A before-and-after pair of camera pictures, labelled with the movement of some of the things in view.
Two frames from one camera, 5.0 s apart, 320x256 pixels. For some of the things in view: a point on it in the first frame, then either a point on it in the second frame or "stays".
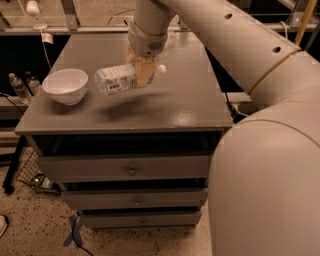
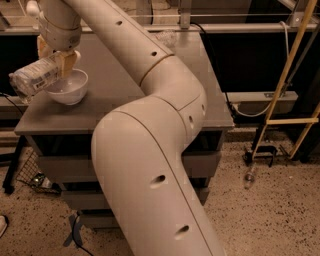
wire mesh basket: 32,175 stays
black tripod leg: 8,182 stays
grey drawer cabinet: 139,158 stays
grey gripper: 145,44 -> 61,37
